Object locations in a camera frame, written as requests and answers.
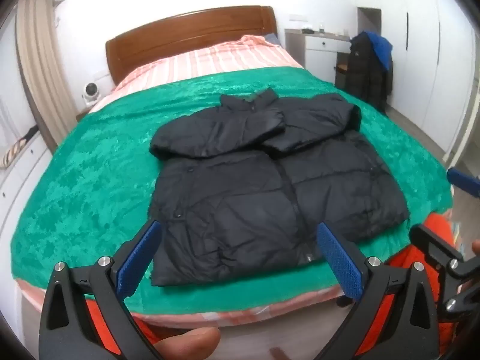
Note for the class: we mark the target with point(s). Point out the person's orange clothing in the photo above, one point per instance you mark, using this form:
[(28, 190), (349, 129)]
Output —
[(435, 228)]

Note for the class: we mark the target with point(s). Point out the beige curtain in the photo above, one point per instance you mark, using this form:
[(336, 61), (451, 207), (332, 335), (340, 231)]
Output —
[(37, 63)]

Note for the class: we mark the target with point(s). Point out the black puffer jacket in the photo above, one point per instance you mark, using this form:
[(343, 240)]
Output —
[(232, 202)]

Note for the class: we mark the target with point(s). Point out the wooden headboard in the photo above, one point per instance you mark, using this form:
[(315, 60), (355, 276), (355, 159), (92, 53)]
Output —
[(180, 33)]

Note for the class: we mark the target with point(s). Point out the person's left hand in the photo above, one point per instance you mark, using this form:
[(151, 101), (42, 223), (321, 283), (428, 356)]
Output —
[(191, 341)]

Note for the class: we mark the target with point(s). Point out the small white round fan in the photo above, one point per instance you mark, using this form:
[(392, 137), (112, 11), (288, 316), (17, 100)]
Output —
[(91, 92)]

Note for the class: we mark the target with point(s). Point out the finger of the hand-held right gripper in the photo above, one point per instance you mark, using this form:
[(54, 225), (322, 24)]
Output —
[(431, 242), (462, 180)]

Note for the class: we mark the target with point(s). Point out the person's right hand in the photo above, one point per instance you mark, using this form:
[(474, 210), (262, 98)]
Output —
[(476, 248)]

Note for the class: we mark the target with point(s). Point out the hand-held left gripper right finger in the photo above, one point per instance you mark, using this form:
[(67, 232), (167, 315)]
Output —
[(339, 266)]

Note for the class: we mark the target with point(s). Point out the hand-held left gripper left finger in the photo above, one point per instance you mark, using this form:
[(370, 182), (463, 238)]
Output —
[(137, 264)]

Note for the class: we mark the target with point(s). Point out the blue garment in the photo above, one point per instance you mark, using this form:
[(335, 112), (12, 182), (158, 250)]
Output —
[(382, 48)]

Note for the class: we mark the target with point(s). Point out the green blanket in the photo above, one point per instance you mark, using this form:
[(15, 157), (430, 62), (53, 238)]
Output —
[(93, 180)]

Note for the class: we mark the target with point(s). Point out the dark hanging jacket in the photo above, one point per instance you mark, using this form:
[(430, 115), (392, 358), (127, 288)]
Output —
[(363, 78)]

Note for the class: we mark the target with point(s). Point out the dark flat item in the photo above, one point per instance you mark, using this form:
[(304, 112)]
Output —
[(30, 133)]

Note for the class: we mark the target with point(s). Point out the white wall switch plate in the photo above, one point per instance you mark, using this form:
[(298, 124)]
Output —
[(297, 17)]

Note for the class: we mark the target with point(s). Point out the white desk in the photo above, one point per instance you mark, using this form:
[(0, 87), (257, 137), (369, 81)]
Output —
[(318, 45)]

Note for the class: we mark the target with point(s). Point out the striped cloth roll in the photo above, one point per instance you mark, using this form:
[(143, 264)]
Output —
[(11, 155)]

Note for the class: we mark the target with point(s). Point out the white wardrobe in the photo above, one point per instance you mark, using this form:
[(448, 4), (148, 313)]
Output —
[(423, 75)]

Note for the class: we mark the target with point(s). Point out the grey blue pillow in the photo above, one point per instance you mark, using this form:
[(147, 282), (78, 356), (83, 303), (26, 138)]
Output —
[(273, 38)]

